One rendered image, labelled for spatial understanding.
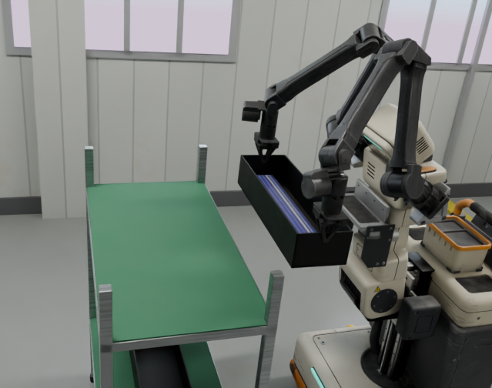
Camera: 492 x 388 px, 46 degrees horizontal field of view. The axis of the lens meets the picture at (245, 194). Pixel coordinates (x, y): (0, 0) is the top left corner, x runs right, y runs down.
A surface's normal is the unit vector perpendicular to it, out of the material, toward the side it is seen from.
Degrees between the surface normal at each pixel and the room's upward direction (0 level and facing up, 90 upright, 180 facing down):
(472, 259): 92
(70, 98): 90
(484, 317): 90
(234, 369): 0
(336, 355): 0
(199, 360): 0
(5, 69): 90
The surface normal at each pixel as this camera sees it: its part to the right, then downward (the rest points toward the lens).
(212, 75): 0.26, 0.44
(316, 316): 0.10, -0.90
